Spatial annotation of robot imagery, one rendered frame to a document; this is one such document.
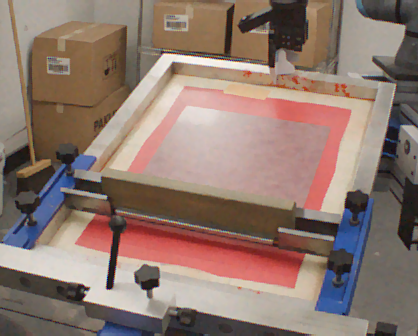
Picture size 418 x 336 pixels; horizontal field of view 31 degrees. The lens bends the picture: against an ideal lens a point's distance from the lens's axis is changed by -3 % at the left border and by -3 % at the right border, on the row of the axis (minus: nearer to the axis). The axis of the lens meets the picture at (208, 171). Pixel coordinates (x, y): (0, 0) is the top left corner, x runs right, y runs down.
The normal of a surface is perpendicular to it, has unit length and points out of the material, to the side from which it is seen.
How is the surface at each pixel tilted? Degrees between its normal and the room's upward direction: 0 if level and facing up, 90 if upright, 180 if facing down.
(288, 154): 16
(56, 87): 91
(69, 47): 89
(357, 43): 90
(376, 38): 90
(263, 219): 106
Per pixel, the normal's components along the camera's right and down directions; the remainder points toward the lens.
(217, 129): -0.03, -0.81
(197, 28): -0.18, 0.33
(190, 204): -0.32, 0.56
